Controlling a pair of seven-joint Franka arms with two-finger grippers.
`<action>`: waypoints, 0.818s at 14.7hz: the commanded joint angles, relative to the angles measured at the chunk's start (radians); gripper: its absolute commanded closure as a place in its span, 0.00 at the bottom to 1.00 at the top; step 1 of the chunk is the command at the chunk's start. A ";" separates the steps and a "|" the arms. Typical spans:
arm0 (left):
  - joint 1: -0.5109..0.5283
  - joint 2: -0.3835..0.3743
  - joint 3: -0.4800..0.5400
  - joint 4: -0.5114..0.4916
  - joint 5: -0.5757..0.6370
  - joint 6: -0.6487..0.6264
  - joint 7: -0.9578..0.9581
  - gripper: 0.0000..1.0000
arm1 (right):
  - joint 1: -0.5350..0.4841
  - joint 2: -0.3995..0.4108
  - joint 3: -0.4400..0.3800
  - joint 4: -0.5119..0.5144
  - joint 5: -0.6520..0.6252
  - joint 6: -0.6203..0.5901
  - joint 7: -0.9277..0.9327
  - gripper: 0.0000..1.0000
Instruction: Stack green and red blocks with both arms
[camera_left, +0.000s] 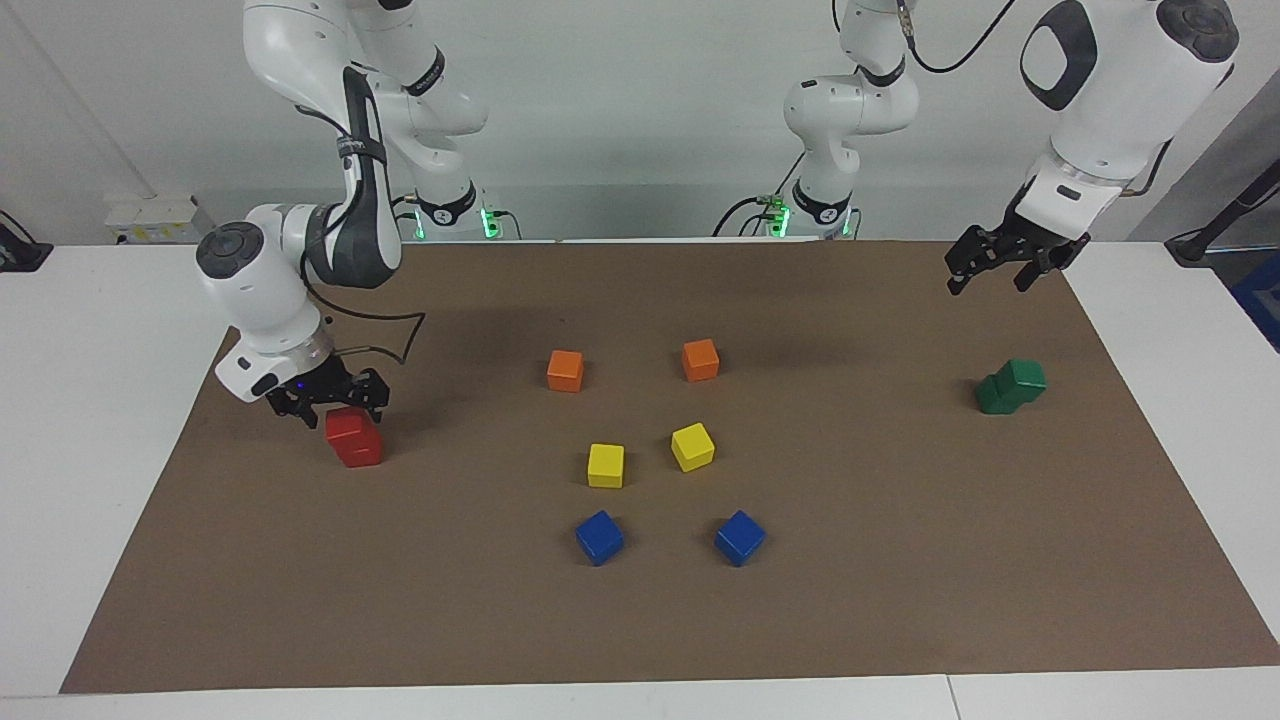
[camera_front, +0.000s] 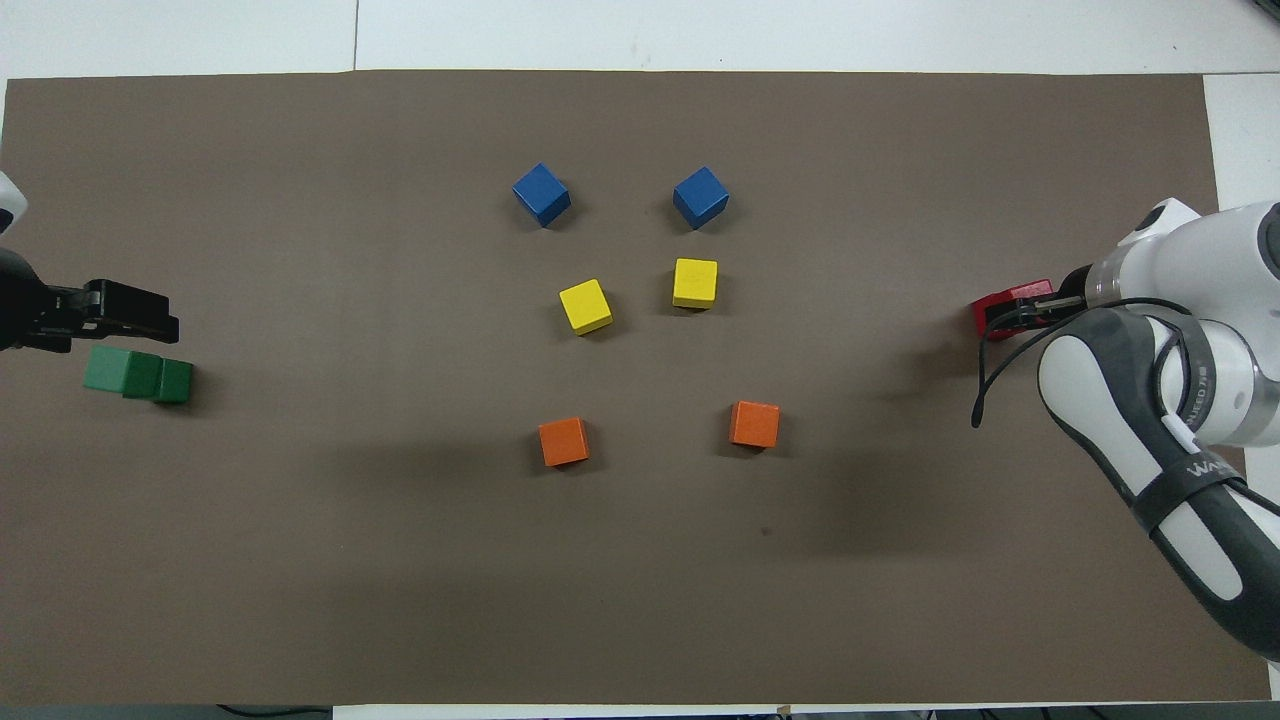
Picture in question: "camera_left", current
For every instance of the green wooden cube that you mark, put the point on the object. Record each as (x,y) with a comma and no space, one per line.
(1025,378)
(993,398)

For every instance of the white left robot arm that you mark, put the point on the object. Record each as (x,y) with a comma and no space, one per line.
(1120,90)

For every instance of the blue wooden cube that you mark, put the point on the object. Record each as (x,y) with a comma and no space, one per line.
(740,538)
(599,538)

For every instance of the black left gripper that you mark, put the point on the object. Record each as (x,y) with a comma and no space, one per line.
(1030,240)

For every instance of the white power strip box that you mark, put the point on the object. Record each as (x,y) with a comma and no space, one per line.
(160,218)

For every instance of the yellow wooden cube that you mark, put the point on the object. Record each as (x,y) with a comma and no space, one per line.
(693,446)
(605,465)

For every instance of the blue bin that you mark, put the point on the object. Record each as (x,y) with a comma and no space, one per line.
(1262,300)

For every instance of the orange wooden cube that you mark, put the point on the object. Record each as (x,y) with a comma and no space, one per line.
(565,370)
(700,360)

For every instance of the brown paper mat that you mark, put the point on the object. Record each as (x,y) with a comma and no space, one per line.
(640,620)

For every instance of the red wooden cube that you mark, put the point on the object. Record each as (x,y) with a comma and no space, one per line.
(360,456)
(350,427)

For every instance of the black stand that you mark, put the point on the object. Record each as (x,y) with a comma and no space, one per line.
(1215,225)

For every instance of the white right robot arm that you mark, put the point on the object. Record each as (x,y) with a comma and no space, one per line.
(255,290)

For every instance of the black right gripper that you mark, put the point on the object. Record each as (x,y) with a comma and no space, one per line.
(325,385)

